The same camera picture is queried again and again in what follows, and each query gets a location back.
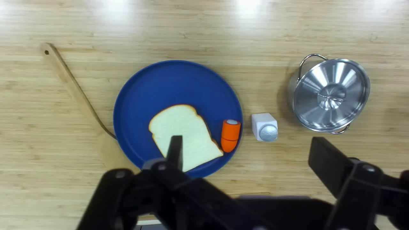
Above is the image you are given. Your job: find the white bread slice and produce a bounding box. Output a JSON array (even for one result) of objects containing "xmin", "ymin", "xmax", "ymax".
[{"xmin": 149, "ymin": 105, "xmax": 223, "ymax": 173}]

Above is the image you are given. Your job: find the orange carrot piece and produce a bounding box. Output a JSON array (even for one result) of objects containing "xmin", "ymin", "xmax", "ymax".
[{"xmin": 220, "ymin": 119, "xmax": 242, "ymax": 153}]

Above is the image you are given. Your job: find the steel pot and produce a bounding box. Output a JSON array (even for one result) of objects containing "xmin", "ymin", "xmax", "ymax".
[{"xmin": 288, "ymin": 52, "xmax": 372, "ymax": 136}]

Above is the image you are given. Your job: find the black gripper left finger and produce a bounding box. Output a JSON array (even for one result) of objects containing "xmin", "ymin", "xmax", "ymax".
[{"xmin": 167, "ymin": 136, "xmax": 183, "ymax": 170}]

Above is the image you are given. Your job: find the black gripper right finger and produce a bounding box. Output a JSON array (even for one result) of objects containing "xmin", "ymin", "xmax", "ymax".
[{"xmin": 308, "ymin": 137, "xmax": 356, "ymax": 199}]

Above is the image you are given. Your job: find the white salt shaker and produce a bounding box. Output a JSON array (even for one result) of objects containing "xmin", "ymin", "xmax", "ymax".
[{"xmin": 251, "ymin": 113, "xmax": 279, "ymax": 142}]

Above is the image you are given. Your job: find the wooden spatula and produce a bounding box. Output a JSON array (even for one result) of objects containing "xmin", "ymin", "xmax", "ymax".
[{"xmin": 40, "ymin": 42, "xmax": 115, "ymax": 138}]

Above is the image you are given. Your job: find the blue round plate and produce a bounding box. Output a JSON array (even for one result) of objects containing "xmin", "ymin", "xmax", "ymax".
[{"xmin": 113, "ymin": 60, "xmax": 243, "ymax": 167}]

